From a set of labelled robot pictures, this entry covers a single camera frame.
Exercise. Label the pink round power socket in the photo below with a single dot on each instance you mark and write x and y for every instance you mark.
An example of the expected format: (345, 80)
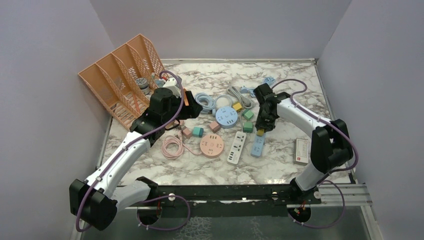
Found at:
(211, 146)

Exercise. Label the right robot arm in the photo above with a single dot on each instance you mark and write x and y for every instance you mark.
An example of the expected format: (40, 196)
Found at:
(330, 143)

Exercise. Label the blue power strip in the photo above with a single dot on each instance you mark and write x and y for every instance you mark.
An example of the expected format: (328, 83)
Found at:
(257, 146)

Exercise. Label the yellow plug adapter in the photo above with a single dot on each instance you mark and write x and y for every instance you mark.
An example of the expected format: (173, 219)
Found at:
(260, 132)
(237, 106)

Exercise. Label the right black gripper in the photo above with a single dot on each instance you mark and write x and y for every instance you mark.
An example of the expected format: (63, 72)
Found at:
(260, 123)

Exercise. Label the blue round power socket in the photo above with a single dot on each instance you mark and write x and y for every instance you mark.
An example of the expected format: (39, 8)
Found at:
(226, 117)

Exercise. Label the small white red box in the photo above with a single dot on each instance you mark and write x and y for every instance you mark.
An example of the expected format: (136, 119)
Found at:
(301, 155)

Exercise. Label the orange plastic file rack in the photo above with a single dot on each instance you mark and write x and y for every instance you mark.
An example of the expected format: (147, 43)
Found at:
(112, 79)

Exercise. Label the black mounting rail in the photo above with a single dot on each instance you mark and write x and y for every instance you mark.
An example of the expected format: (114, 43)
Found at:
(214, 201)

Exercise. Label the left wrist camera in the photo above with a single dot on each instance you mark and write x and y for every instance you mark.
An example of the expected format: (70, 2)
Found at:
(171, 84)

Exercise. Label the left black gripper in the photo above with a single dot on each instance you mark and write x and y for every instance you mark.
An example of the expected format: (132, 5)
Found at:
(192, 110)

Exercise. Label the white power strip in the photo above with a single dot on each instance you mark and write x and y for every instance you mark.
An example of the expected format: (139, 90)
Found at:
(236, 148)

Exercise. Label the green plug adapter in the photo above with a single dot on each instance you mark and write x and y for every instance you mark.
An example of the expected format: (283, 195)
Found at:
(247, 114)
(248, 127)

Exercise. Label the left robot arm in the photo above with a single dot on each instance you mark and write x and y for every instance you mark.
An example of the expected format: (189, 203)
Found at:
(96, 200)

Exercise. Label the pink plug adapter left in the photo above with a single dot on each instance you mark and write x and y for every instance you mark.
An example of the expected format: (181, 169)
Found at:
(178, 123)

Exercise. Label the pink plug adapter small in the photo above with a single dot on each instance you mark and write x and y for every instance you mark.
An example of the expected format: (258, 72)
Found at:
(187, 133)

